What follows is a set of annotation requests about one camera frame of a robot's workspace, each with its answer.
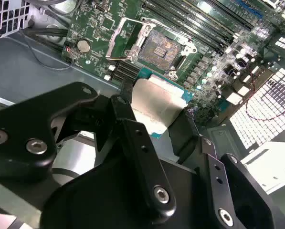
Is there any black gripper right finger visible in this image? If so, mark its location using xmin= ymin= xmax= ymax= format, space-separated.
xmin=167 ymin=112 xmax=275 ymax=229

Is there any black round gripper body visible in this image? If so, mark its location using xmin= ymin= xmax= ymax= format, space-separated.
xmin=39 ymin=155 xmax=214 ymax=229

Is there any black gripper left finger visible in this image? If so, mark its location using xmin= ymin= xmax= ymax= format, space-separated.
xmin=0 ymin=82 xmax=177 ymax=219

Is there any silver CPU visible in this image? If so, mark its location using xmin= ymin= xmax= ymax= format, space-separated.
xmin=130 ymin=67 xmax=196 ymax=140

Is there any metal socket cover frame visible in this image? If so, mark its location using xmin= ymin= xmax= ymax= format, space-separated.
xmin=105 ymin=16 xmax=158 ymax=63

